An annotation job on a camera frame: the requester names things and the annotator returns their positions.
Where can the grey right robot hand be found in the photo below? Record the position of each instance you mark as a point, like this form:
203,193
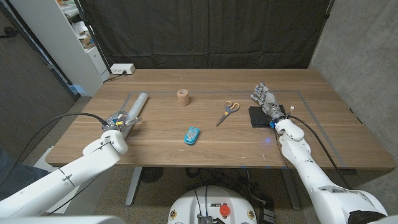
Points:
269,102

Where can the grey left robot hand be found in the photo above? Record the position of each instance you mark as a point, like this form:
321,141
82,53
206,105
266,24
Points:
116,123

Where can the clear plastic wrap roll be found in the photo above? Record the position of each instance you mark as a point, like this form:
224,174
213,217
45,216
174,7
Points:
138,104

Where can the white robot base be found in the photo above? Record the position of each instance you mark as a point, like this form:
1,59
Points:
186,208

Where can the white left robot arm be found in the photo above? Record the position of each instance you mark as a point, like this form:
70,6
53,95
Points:
62,180

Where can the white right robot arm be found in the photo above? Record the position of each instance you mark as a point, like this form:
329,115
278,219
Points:
311,180

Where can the black square block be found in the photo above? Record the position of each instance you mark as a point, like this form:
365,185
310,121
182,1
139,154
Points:
257,118

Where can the white power strip box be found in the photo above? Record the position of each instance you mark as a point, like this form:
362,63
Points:
122,68

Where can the black round floor fan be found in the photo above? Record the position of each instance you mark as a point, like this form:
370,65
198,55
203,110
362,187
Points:
151,174

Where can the cardboard box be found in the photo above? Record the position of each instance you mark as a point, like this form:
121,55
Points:
87,41

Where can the black backdrop stand pole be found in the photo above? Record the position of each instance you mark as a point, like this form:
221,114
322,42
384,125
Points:
90,31

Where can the black backdrop curtain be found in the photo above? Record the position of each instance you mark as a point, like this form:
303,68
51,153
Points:
202,31

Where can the white shelf cabinet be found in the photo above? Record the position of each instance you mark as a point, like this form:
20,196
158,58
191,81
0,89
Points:
56,40

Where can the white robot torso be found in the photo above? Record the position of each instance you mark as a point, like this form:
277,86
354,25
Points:
62,220

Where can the black floor power strip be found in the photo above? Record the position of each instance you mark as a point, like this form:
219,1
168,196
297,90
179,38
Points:
267,215

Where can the person's leg in jeans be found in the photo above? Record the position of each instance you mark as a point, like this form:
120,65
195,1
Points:
15,177

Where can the red emergency stop button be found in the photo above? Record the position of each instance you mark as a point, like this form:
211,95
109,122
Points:
225,210

